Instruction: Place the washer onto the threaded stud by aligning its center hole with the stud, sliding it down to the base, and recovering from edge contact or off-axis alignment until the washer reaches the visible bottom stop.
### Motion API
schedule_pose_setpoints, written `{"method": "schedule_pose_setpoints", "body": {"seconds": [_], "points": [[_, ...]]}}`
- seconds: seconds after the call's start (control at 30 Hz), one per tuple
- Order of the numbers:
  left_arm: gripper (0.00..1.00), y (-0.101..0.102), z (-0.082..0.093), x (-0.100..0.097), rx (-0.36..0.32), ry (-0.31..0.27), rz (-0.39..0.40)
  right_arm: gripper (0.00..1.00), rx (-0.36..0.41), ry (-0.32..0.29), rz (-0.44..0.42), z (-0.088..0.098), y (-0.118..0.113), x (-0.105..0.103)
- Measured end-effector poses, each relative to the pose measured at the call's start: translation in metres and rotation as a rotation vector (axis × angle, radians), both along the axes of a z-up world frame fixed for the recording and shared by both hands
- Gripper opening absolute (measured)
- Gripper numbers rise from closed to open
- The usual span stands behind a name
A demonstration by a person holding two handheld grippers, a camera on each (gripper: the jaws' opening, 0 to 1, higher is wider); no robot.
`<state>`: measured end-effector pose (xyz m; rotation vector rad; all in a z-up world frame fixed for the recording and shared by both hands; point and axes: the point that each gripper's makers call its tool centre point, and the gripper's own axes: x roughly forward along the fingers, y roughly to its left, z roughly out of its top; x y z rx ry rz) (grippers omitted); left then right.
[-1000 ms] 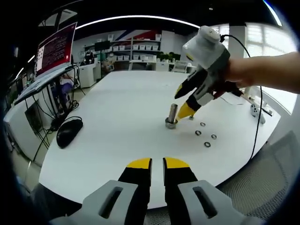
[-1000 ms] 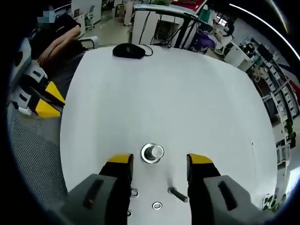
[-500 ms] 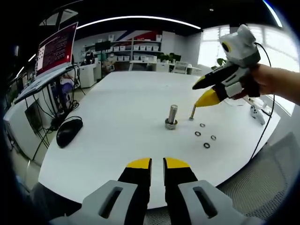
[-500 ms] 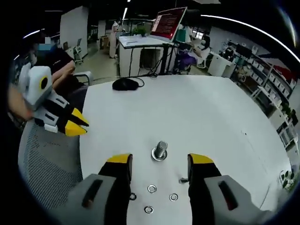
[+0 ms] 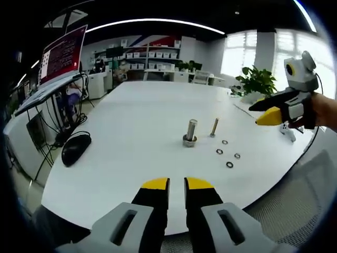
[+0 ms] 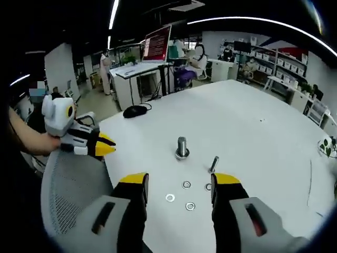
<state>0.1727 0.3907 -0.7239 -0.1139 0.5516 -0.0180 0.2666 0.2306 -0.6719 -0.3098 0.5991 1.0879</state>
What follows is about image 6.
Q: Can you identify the thin threaded steel stud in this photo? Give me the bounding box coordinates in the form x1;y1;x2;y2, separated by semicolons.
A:
209;155;220;173

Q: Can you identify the ceiling light strip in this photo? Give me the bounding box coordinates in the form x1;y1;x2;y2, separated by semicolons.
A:
187;16;337;57

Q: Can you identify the green potted plant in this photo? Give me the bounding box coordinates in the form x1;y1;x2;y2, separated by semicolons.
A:
317;135;337;159

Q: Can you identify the purple cloth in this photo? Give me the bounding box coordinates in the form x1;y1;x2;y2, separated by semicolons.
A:
175;70;198;87

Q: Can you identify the black monitor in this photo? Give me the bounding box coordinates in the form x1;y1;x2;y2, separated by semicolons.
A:
233;41;251;53

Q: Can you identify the black computer mouse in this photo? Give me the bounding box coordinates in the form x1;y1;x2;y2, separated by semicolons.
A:
123;102;153;119

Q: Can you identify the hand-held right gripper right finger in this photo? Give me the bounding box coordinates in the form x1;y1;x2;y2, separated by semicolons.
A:
210;172;311;253

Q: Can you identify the white cabinet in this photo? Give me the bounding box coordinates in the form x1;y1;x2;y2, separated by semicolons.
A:
207;59;239;81

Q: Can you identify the storage shelf with white bins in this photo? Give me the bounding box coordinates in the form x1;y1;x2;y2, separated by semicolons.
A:
249;39;309;80

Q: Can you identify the white background desk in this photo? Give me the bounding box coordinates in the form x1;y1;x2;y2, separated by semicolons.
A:
267;75;332;127

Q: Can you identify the thick threaded steel stud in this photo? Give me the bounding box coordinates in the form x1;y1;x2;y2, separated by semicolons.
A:
174;136;191;161

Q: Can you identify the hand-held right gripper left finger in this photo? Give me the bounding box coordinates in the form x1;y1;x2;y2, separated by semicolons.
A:
56;172;150;253

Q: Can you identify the grey mesh office chair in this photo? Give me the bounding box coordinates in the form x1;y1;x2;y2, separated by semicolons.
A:
41;150;118;239

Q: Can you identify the black cable bundle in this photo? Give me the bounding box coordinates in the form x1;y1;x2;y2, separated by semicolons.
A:
136;65;174;102

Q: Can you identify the white standing desk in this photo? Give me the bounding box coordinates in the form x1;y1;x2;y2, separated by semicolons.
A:
109;62;174;111

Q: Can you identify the person's left hand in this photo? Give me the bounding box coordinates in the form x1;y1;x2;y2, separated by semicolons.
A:
39;132;64;155

